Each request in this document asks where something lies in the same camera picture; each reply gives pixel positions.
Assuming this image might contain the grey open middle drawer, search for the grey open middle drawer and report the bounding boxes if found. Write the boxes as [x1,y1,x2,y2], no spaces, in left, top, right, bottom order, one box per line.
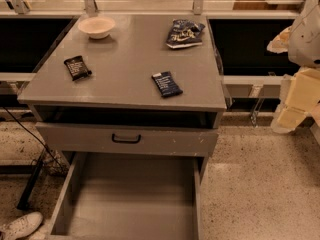
[47,153,202,240]

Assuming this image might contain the black cable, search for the black cable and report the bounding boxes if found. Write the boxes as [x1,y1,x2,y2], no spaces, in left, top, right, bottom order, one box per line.
[1,106,68,172]

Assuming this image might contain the white bowl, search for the white bowl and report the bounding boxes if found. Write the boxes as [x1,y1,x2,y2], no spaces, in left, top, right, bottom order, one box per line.
[78,16,116,39]

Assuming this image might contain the black snack bar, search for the black snack bar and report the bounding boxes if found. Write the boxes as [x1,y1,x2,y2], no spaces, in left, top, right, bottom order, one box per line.
[64,55,92,81]

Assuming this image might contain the black table leg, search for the black table leg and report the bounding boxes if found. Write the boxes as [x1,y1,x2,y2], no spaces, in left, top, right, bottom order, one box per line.
[17,152,45,211]

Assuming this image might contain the blue chip bag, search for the blue chip bag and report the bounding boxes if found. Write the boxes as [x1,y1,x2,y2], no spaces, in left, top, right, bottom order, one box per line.
[166,19,205,49]

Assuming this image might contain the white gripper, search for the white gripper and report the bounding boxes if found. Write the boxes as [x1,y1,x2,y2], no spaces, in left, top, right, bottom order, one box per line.
[267,0,320,133]

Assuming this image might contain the grey drawer cabinet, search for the grey drawer cabinet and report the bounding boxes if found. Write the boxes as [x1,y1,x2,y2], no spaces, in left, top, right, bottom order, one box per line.
[17,13,228,240]

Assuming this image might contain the blue rxbar blueberry bar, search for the blue rxbar blueberry bar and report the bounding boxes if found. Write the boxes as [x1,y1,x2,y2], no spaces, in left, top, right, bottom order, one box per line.
[152,71,183,98]

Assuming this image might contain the grey top drawer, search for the grey top drawer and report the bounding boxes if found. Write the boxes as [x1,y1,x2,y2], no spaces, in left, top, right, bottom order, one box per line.
[36,122,218,157]

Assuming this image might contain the white shoe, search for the white shoe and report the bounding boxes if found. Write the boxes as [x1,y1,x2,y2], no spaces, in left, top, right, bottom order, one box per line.
[0,212,43,240]

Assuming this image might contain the black drawer handle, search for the black drawer handle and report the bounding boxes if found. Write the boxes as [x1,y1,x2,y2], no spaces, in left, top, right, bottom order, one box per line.
[111,133,142,144]

